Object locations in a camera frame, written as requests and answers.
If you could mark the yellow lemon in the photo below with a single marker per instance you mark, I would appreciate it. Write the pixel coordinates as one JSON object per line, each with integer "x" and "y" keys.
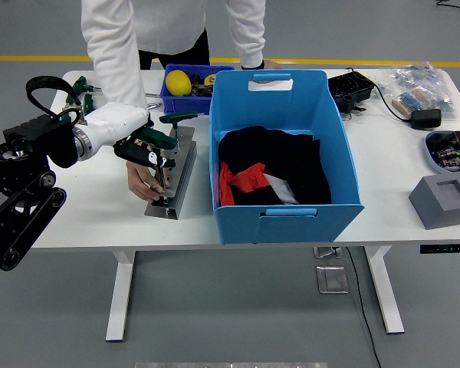
{"x": 177, "y": 82}

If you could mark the black table control panel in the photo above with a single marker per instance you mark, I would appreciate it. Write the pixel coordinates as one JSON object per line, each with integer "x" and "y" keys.
{"x": 444, "y": 248}

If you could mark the orange cloth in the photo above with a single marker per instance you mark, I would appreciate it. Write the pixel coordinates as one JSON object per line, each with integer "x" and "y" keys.
{"x": 249, "y": 178}

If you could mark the black power adapter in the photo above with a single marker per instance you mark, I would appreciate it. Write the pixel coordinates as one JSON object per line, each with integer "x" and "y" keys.
{"x": 425, "y": 119}

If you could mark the dark blue plastic bin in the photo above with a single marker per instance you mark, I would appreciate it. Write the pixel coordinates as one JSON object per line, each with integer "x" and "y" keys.
{"x": 184, "y": 103}

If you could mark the light blue folding box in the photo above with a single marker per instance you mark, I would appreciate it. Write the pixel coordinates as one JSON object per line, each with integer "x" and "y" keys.
{"x": 291, "y": 230}

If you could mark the person's right forearm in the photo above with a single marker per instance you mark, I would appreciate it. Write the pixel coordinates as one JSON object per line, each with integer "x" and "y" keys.
{"x": 119, "y": 84}

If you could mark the black plastic tray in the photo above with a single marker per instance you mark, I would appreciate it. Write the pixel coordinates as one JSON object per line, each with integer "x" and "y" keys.
{"x": 349, "y": 86}

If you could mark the person's right hand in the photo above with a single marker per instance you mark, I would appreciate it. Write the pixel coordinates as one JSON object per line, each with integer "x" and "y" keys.
{"x": 142, "y": 184}

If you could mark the small metal floor plate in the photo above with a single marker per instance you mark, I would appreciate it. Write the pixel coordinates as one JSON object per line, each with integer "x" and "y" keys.
{"x": 327, "y": 252}

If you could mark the yellow tape measure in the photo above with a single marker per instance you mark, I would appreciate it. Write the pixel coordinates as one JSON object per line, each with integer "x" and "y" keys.
{"x": 211, "y": 78}

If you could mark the person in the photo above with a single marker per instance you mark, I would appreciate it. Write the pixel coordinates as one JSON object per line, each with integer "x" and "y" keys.
{"x": 168, "y": 23}

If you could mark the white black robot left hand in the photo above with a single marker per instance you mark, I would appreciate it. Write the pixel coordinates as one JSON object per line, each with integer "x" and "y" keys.
{"x": 115, "y": 120}

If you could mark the beige resistor tape strip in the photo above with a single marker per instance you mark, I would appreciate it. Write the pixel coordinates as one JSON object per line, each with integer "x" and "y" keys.
{"x": 412, "y": 101}

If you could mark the grey block with square recess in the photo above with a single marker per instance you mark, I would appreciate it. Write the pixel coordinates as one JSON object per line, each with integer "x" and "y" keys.
{"x": 441, "y": 211}

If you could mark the blue oval dish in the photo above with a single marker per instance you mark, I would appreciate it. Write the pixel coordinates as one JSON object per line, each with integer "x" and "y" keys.
{"x": 431, "y": 151}

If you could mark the grey metal tool rack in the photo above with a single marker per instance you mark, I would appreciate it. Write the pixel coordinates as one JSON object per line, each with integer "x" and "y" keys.
{"x": 186, "y": 180}

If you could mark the clear plastic parts bags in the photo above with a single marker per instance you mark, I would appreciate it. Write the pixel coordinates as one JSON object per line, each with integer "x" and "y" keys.
{"x": 418, "y": 76}

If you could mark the person's left forearm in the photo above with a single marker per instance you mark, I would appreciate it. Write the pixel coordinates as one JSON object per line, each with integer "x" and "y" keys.
{"x": 249, "y": 42}

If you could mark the person's left hand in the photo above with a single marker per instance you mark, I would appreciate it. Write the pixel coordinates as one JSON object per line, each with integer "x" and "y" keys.
{"x": 271, "y": 65}

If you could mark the white table leg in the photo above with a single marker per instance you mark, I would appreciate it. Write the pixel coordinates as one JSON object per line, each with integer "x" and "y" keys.
{"x": 119, "y": 299}
{"x": 387, "y": 299}

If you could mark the white grey cloth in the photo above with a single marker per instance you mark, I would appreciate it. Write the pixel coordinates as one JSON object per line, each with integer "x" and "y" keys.
{"x": 283, "y": 189}

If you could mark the black wristband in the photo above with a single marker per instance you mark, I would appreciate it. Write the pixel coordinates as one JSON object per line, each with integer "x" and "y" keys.
{"x": 253, "y": 66}

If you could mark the black cloth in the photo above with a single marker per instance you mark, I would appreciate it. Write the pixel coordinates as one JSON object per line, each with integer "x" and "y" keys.
{"x": 283, "y": 161}

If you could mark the large metal floor plate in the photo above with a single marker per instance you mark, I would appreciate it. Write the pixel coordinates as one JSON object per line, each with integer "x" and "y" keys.
{"x": 331, "y": 280}

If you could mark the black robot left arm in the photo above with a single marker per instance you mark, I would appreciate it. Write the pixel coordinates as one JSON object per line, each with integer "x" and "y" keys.
{"x": 19, "y": 184}

